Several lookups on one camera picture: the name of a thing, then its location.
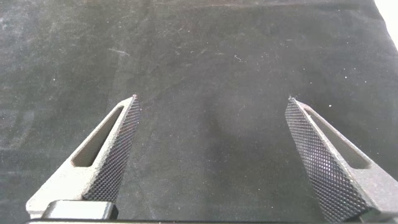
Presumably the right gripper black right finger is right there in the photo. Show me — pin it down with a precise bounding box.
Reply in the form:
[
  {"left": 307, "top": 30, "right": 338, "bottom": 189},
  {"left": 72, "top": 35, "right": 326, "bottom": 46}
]
[{"left": 284, "top": 96, "right": 398, "bottom": 223}]

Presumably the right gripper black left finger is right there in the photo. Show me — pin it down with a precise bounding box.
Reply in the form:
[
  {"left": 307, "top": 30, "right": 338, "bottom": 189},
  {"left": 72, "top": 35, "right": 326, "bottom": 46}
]
[{"left": 25, "top": 94, "right": 141, "bottom": 219}]

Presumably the black tablecloth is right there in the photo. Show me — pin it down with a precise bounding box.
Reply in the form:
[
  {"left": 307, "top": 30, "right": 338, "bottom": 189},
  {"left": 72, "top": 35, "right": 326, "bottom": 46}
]
[{"left": 0, "top": 0, "right": 398, "bottom": 224}]

